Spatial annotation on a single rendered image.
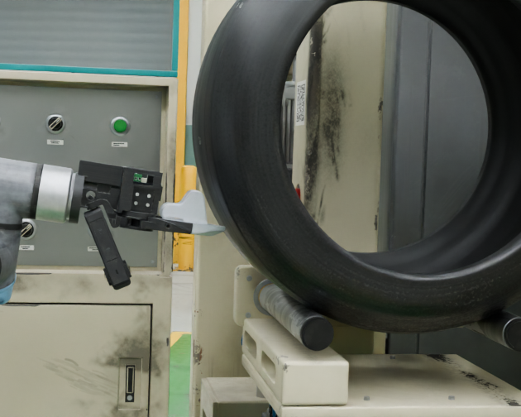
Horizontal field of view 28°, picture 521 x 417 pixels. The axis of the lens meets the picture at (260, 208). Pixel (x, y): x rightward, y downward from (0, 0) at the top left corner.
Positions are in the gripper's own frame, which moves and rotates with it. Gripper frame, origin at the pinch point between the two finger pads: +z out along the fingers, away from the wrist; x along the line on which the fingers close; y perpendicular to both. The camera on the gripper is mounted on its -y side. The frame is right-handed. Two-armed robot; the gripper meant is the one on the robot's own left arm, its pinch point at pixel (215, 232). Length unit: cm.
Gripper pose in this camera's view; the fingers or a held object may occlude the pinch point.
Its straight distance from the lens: 143.9
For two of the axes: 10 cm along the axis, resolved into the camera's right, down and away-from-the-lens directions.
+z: 9.7, 1.5, 1.7
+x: -1.6, -0.6, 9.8
